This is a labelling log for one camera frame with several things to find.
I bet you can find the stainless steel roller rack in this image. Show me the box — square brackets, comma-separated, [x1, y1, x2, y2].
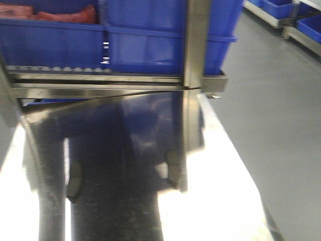
[1, 1, 228, 128]

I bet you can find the red mesh bag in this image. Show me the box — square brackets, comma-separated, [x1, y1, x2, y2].
[0, 3, 98, 24]

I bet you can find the large blue crate right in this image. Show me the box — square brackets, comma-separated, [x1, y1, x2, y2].
[98, 1, 243, 75]

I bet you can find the dark brake pad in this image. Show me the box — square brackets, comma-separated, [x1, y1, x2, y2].
[66, 161, 83, 203]
[166, 150, 187, 192]

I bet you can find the large blue crate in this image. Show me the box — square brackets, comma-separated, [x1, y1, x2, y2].
[98, 1, 243, 75]
[1, 1, 104, 68]

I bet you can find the steel shelving with bins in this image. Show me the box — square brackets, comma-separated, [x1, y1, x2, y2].
[243, 1, 320, 56]

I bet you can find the large blue crate left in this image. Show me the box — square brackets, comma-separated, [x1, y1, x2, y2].
[1, 1, 104, 68]

